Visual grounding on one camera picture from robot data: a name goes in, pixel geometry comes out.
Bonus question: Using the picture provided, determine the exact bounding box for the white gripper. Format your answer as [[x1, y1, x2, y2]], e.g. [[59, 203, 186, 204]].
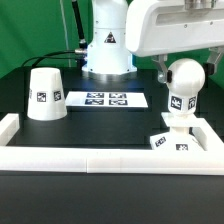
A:
[[126, 0, 224, 83]]

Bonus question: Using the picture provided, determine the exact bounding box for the white lamp base with tags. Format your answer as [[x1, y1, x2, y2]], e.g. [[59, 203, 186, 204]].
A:
[[150, 112, 203, 152]]

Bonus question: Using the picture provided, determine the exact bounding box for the white lamp shade with tags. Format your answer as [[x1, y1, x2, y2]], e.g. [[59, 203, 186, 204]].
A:
[[27, 67, 67, 121]]

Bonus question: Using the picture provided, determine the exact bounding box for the white sheet with tags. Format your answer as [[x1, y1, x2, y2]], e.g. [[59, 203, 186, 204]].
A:
[[66, 91, 148, 108]]

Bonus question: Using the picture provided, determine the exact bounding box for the white lamp bulb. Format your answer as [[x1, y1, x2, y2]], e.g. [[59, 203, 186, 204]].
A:
[[167, 59, 205, 116]]

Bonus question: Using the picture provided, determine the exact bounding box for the black cable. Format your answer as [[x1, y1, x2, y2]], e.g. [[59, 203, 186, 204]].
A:
[[21, 50, 88, 68]]

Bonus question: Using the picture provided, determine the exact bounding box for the white U-shaped frame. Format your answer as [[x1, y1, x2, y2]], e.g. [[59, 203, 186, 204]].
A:
[[0, 113, 224, 175]]

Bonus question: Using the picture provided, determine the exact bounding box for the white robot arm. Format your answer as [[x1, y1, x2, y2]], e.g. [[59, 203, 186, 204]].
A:
[[83, 0, 224, 83]]

